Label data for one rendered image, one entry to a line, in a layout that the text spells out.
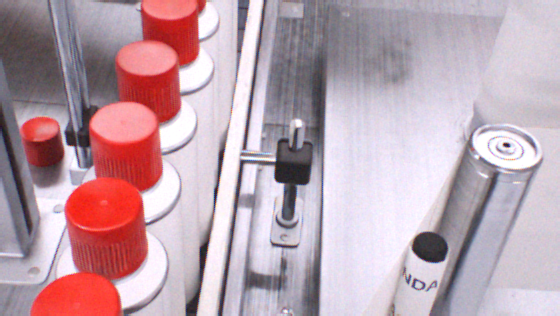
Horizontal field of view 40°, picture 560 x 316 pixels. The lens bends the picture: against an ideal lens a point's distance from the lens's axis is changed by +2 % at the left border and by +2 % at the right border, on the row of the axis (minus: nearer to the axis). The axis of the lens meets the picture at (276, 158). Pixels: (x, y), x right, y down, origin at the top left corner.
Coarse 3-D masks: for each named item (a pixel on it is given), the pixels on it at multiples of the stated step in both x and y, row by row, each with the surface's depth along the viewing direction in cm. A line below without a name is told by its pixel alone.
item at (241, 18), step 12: (240, 0) 81; (264, 0) 81; (240, 12) 79; (240, 24) 78; (240, 36) 76; (240, 48) 75; (252, 84) 71; (240, 168) 63; (216, 192) 61; (228, 240) 57; (204, 252) 56; (228, 252) 57; (204, 264) 56; (192, 312) 53
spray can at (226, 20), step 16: (208, 0) 52; (224, 0) 53; (224, 16) 54; (224, 32) 55; (224, 48) 56; (224, 64) 57; (224, 80) 59; (224, 96) 60; (224, 112) 61; (224, 128) 62; (224, 144) 64
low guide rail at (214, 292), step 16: (256, 0) 75; (256, 16) 73; (256, 32) 71; (256, 48) 72; (240, 64) 67; (240, 80) 66; (240, 96) 64; (240, 112) 63; (240, 128) 61; (240, 144) 60; (224, 160) 59; (224, 176) 57; (224, 192) 56; (224, 208) 55; (224, 224) 54; (224, 240) 53; (208, 256) 52; (224, 256) 52; (208, 272) 51; (208, 288) 50; (208, 304) 49
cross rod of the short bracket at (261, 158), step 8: (240, 152) 60; (248, 152) 60; (256, 152) 60; (264, 152) 60; (272, 152) 60; (240, 160) 60; (248, 160) 60; (256, 160) 60; (264, 160) 60; (272, 160) 60
